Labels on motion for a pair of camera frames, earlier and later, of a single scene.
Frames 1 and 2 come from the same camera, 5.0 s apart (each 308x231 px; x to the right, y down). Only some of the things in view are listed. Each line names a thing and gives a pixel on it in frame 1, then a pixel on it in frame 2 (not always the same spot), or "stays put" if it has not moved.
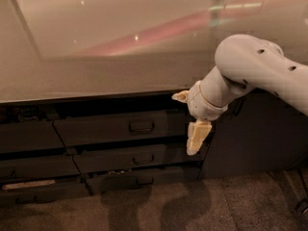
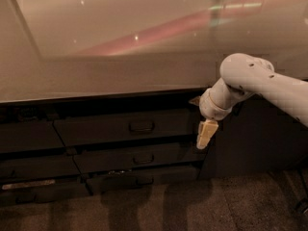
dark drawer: [123, 127] stays put
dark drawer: [29, 136] stays put
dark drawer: [38, 166] stays put
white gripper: [198, 102] to [211, 111]
